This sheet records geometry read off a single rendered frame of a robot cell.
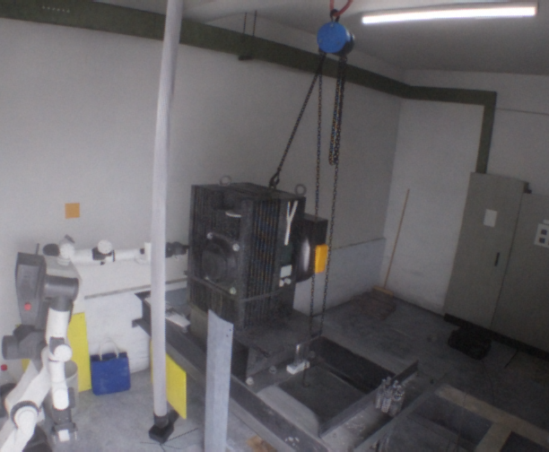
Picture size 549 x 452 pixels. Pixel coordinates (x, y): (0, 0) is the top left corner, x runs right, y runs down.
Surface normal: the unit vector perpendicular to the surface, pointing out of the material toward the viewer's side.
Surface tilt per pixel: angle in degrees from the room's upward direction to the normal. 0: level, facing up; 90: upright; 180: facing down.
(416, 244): 90
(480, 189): 90
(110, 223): 90
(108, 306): 90
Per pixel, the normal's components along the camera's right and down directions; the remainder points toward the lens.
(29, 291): 0.58, 0.19
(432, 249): -0.73, 0.08
